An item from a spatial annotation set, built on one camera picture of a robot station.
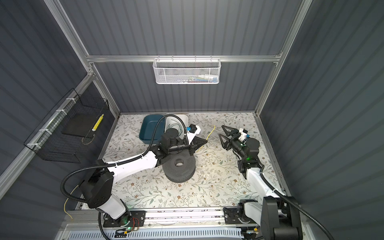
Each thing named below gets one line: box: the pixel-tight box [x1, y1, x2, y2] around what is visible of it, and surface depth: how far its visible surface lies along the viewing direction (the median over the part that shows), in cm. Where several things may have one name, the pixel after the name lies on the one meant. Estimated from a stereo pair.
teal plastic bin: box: [138, 114, 166, 144], surface depth 112 cm
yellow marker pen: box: [92, 113, 104, 132], surface depth 80 cm
